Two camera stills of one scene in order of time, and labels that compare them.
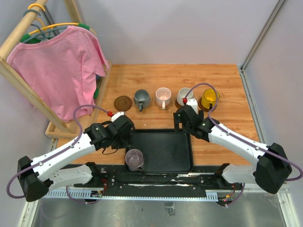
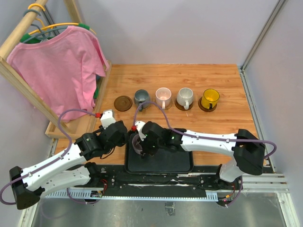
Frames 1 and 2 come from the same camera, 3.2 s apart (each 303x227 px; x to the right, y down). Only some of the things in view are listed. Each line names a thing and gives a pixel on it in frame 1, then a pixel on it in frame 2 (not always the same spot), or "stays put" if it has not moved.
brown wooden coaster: (177, 106) stays put
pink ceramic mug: (163, 98) stays put
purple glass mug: (134, 159) -> (136, 144)
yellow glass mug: (209, 97) stays put
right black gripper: (177, 120) -> (146, 150)
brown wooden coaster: (123, 103) stays put
